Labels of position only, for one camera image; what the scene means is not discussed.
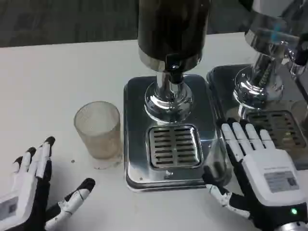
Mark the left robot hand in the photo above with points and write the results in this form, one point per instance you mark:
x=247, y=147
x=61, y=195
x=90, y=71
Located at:
x=21, y=192

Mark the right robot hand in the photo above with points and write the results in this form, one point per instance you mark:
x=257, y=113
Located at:
x=264, y=173

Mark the silver right robot forearm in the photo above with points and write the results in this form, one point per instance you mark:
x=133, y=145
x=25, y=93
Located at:
x=296, y=227

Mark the steel drip grid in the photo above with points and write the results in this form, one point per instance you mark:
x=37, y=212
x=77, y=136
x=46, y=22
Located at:
x=175, y=146
x=281, y=125

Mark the steel drip tray base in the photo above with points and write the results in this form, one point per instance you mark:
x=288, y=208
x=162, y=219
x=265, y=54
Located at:
x=137, y=120
x=223, y=86

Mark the clear ribbed glass cup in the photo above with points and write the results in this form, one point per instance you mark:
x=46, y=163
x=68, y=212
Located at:
x=98, y=134

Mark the chrome drink dispenser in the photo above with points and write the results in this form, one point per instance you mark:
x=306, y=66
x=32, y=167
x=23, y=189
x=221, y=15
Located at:
x=264, y=48

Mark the black dispenser tap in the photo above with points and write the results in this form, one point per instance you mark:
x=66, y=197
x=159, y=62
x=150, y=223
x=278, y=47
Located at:
x=175, y=65
x=300, y=53

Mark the dark-tank drink dispenser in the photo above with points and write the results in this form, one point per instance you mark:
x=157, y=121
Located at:
x=168, y=29

